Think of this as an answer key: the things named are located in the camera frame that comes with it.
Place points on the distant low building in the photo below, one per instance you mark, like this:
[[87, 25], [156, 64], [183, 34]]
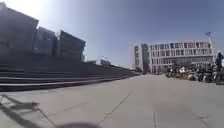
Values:
[[105, 62]]

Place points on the grey paved plaza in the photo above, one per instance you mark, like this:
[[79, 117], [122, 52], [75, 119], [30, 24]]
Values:
[[133, 103]]

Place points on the white building with window rows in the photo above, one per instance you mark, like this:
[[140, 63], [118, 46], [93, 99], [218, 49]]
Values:
[[180, 53]]

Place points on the row of parked motorcycles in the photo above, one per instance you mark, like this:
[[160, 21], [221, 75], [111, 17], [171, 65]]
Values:
[[200, 75]]

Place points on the large dark grey building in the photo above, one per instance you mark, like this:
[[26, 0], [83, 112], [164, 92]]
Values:
[[16, 33]]

